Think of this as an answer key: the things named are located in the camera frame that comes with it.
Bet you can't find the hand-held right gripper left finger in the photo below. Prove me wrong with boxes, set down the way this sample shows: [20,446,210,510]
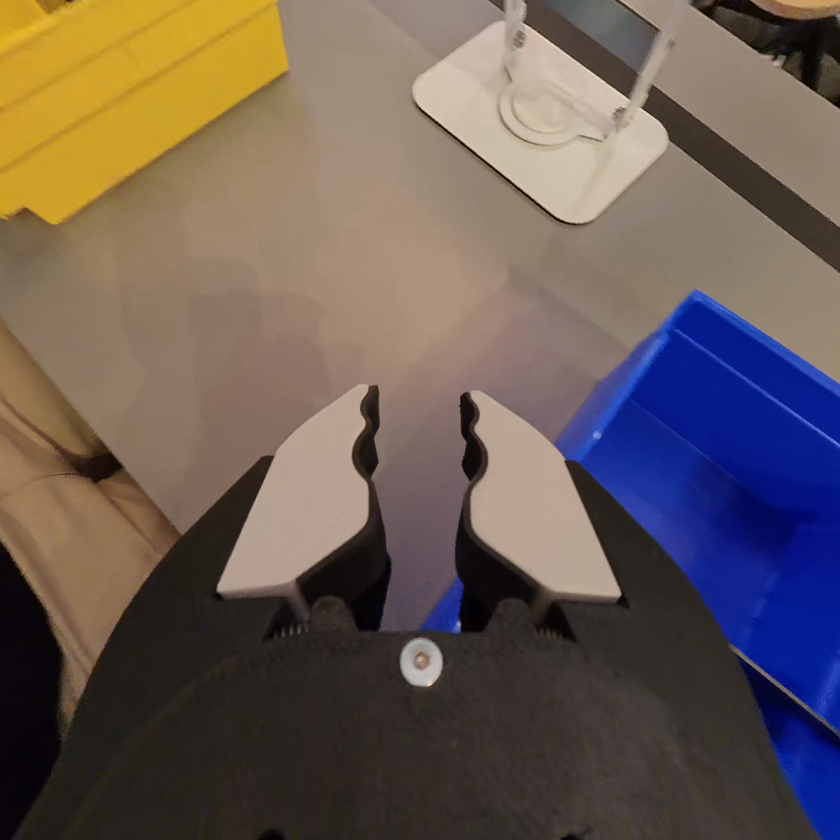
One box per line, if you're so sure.
[217,385,392,632]

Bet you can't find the white stand with clear arms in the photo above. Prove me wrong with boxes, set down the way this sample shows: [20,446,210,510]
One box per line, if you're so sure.
[412,0,690,225]

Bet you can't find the person's black jacket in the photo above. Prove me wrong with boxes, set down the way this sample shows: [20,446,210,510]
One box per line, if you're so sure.
[0,545,63,828]

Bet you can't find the yellow plastic bin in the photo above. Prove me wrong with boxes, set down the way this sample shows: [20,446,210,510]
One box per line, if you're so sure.
[0,0,290,225]

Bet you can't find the blue plastic bin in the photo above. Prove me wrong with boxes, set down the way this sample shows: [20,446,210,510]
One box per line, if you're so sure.
[420,290,840,840]

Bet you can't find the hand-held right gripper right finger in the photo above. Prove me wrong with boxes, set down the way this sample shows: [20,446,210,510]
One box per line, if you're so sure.
[455,390,622,633]

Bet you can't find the person's leg in beige trousers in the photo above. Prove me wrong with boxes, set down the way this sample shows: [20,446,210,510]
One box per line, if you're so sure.
[0,322,181,723]

